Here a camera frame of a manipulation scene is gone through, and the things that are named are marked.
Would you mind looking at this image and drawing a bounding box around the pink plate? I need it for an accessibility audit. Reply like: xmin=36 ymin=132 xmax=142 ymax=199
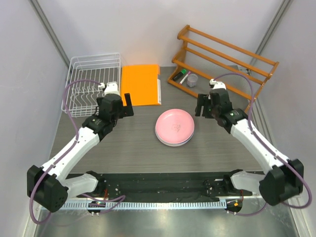
xmin=155 ymin=109 xmax=195 ymax=144

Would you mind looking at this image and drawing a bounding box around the blue plate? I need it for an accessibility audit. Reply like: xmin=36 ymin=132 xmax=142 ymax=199
xmin=155 ymin=129 xmax=195 ymax=146

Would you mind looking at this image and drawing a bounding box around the yellow plate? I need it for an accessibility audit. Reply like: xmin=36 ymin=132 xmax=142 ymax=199
xmin=155 ymin=130 xmax=193 ymax=147

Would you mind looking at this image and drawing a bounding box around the purple plate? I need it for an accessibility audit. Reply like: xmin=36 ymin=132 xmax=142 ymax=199
xmin=163 ymin=143 xmax=186 ymax=147

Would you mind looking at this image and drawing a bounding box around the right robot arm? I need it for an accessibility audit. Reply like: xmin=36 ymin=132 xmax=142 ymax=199
xmin=195 ymin=88 xmax=304 ymax=206

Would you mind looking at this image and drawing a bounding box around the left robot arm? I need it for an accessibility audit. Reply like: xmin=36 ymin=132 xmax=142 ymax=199
xmin=27 ymin=93 xmax=134 ymax=213

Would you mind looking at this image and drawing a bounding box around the wooden shelf rack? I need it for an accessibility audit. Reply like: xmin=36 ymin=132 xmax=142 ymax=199
xmin=167 ymin=25 xmax=279 ymax=110

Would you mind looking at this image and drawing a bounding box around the orange folder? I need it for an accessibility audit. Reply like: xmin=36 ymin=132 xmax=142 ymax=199
xmin=120 ymin=64 xmax=161 ymax=106

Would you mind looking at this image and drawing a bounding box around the clear plastic cup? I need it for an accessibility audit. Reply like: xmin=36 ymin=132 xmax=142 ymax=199
xmin=187 ymin=74 xmax=198 ymax=87

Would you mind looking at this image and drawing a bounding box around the pink white marker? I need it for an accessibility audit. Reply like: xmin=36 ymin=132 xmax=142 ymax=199
xmin=179 ymin=71 xmax=191 ymax=85

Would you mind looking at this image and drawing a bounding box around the green highlighter marker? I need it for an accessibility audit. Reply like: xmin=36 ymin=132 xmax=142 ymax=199
xmin=172 ymin=69 xmax=187 ymax=81

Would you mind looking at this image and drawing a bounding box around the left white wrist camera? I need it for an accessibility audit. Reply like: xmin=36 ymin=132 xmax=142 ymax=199
xmin=98 ymin=81 xmax=120 ymax=97

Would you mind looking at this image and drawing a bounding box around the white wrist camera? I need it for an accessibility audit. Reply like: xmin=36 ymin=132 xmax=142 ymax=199
xmin=98 ymin=81 xmax=120 ymax=97
xmin=209 ymin=79 xmax=227 ymax=90

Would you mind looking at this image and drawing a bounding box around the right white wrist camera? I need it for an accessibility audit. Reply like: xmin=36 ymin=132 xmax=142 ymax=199
xmin=209 ymin=79 xmax=227 ymax=90

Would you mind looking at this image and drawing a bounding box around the white wire dish rack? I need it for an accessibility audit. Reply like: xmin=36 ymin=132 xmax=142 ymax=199
xmin=61 ymin=53 xmax=121 ymax=118

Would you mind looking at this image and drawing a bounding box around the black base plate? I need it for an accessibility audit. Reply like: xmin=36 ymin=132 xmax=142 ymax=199
xmin=66 ymin=172 xmax=255 ymax=202

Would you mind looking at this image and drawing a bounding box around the slotted cable duct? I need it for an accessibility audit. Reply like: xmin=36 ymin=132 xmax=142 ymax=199
xmin=59 ymin=199 xmax=227 ymax=210

